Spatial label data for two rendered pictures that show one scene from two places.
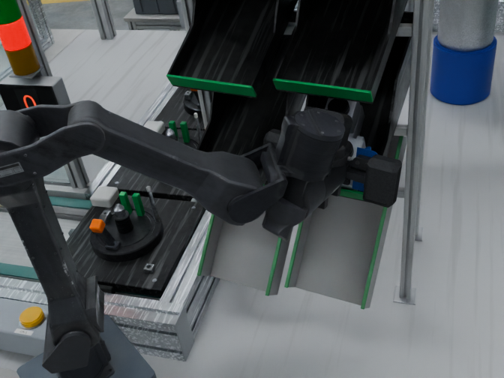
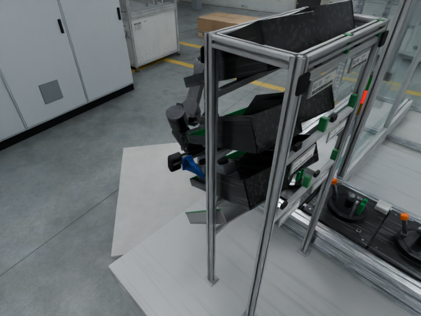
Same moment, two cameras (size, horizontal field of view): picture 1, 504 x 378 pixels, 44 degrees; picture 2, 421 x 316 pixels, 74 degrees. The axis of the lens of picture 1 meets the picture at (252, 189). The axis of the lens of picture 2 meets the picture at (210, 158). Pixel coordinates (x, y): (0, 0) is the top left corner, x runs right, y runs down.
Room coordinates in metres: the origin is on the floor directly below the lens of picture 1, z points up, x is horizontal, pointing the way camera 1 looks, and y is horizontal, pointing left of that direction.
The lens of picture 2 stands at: (0.95, -0.72, 1.79)
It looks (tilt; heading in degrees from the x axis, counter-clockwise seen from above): 38 degrees down; 113
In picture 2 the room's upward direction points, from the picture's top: straight up
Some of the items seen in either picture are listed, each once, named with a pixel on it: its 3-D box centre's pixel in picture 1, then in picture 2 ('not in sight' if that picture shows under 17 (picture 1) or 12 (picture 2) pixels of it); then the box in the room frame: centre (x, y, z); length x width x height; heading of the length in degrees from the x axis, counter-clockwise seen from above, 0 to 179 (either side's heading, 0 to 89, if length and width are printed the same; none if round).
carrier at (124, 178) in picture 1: (172, 143); (349, 200); (1.15, 0.16, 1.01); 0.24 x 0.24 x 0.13; 69
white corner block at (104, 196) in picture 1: (106, 199); not in sight; (1.04, 0.31, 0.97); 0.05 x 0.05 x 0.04; 69
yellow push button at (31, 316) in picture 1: (32, 318); not in sight; (0.74, 0.41, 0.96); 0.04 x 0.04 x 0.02
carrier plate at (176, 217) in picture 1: (129, 239); (288, 179); (0.91, 0.25, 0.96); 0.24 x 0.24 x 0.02; 69
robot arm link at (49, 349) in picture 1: (68, 327); not in sight; (0.54, 0.26, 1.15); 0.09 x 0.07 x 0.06; 5
